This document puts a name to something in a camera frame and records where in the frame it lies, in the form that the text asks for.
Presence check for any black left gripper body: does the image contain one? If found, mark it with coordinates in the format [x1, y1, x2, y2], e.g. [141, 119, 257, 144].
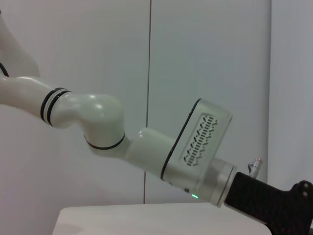
[224, 171, 313, 235]

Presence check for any left gripper silver stub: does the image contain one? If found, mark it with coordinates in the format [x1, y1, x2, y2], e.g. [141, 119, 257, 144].
[247, 158, 263, 177]

